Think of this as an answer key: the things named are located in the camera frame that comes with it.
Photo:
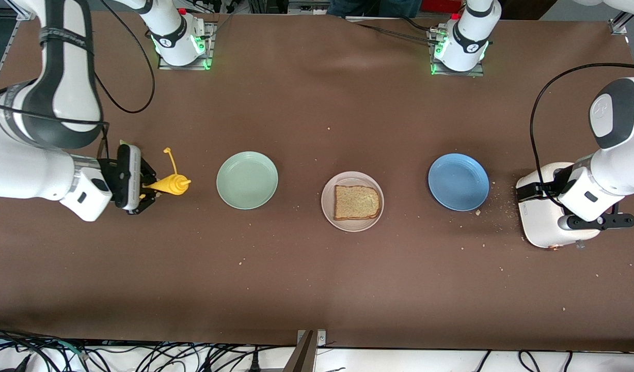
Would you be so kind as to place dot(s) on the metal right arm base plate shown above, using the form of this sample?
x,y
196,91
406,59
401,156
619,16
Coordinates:
x,y
209,51

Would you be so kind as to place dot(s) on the blue plate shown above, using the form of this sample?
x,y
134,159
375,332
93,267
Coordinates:
x,y
459,182

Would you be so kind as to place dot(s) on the dark metal bar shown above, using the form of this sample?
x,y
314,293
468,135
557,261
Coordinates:
x,y
301,356

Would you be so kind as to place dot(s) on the silver metal table bracket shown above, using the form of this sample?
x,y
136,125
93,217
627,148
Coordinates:
x,y
321,338

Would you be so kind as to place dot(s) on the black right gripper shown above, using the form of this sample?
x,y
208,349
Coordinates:
x,y
108,173

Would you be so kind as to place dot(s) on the red box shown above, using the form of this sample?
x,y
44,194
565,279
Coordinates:
x,y
443,5

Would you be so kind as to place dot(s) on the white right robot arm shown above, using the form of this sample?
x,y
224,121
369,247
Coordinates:
x,y
28,170

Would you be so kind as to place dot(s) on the aluminium frame profile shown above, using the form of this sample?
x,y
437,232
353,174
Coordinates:
x,y
619,26

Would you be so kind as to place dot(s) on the yellow mustard squeeze bottle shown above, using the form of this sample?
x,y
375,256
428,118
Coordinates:
x,y
172,185

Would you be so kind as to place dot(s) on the pale green plate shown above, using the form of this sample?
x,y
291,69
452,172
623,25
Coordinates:
x,y
247,181

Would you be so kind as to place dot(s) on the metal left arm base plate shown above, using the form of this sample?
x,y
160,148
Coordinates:
x,y
451,73

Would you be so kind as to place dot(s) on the person in blue jeans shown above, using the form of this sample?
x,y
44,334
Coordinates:
x,y
374,6

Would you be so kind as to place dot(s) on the toasted brown bread slice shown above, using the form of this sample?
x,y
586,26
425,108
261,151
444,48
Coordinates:
x,y
355,202

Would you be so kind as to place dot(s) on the white two-slot toaster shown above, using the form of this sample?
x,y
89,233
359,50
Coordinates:
x,y
536,222

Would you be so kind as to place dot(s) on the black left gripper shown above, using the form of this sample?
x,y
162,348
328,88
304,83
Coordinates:
x,y
560,181

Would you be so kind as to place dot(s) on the metal equipment rack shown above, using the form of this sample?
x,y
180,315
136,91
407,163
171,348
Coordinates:
x,y
291,6

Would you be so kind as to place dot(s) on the beige plate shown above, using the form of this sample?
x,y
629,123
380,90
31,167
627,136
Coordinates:
x,y
327,206

